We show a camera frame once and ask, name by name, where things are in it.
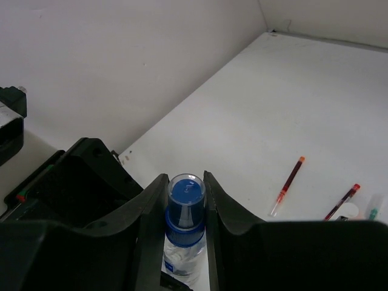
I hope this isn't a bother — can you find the blue spray bottle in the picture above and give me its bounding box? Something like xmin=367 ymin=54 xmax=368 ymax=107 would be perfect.
xmin=163 ymin=173 xmax=206 ymax=287

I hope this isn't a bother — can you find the green pen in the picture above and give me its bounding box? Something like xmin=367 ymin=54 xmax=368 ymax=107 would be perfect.
xmin=366 ymin=194 xmax=385 ymax=221

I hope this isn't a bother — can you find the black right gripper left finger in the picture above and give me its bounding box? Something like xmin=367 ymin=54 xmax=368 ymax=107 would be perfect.
xmin=1 ymin=174 xmax=169 ymax=290

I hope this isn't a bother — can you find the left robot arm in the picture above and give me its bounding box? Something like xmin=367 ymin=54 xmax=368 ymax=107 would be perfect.
xmin=1 ymin=86 xmax=142 ymax=228

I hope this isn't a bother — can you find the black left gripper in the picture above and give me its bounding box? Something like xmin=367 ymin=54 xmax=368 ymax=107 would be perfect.
xmin=1 ymin=138 xmax=143 ymax=227

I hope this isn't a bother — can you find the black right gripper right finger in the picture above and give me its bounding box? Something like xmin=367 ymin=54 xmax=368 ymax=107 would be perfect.
xmin=204 ymin=172 xmax=387 ymax=290

